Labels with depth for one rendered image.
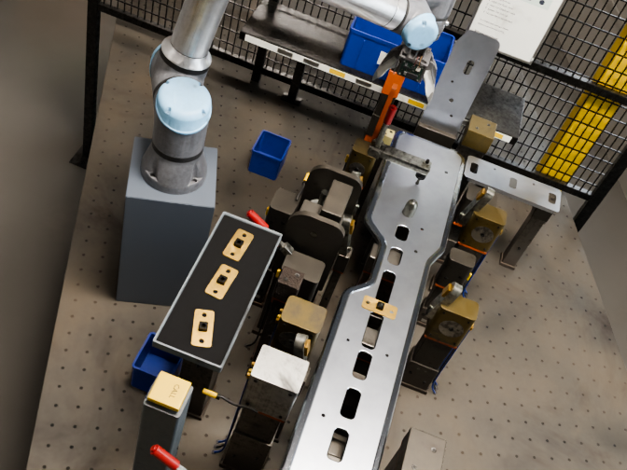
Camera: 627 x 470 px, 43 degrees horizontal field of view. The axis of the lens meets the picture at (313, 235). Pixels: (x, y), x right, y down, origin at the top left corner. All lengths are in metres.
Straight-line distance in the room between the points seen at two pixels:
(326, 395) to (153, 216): 0.57
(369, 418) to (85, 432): 0.66
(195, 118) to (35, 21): 2.52
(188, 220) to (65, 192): 1.51
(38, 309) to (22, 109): 1.05
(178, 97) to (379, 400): 0.77
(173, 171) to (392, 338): 0.62
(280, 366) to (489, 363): 0.87
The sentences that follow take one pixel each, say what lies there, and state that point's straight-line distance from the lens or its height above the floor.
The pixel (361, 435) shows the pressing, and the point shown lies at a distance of 1.67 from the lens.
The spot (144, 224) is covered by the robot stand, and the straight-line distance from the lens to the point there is 1.87.
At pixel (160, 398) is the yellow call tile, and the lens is 1.44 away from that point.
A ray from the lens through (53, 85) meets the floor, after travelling 3.78.
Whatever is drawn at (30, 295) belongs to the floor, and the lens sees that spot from 2.99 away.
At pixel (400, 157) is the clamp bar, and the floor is 1.07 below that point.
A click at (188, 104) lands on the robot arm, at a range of 1.70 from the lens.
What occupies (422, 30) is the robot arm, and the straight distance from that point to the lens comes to 1.66.
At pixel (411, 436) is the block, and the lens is 1.67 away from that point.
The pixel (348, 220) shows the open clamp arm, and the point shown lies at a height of 1.10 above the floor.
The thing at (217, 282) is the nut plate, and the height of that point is 1.17.
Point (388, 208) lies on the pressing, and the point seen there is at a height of 1.00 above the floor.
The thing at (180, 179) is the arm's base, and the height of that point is 1.14.
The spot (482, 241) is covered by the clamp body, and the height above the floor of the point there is 0.96.
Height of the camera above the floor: 2.42
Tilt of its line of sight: 47 degrees down
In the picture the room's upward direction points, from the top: 20 degrees clockwise
